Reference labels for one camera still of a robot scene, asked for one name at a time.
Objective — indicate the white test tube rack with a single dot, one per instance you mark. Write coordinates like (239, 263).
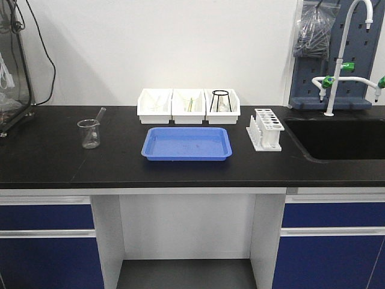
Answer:
(264, 130)

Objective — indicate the plastic bag of tubes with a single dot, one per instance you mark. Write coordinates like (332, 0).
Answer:
(314, 29)

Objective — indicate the blue plastic tray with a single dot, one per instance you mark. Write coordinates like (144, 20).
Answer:
(187, 144)

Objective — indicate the middle white storage bin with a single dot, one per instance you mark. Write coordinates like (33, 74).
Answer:
(181, 117)

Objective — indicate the white storage bin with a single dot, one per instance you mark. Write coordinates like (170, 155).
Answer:
(147, 97)
(181, 117)
(225, 118)

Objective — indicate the glass beaker with droppers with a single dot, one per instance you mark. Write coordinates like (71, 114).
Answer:
(190, 104)

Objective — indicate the right white storage bin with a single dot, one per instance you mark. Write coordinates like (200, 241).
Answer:
(225, 118)

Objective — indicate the glass flask under tripod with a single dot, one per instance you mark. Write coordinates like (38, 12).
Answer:
(222, 105)

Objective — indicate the left white storage bin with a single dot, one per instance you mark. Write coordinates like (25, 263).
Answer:
(147, 97)

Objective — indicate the glass beaker on counter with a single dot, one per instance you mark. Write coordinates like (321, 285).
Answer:
(89, 130)

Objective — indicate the right blue cabinet drawers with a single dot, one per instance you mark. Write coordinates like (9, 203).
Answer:
(331, 245)

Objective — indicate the blue cabinet drawers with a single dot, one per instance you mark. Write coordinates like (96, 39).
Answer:
(49, 242)
(331, 245)

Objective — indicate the black sink basin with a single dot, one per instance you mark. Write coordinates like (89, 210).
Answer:
(340, 139)

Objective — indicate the left blue cabinet drawers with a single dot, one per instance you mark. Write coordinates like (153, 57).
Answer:
(49, 242)

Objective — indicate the black wire tripod stand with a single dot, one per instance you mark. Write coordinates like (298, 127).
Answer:
(215, 95)

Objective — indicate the clear enclosure with black frame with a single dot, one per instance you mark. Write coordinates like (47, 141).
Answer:
(17, 97)

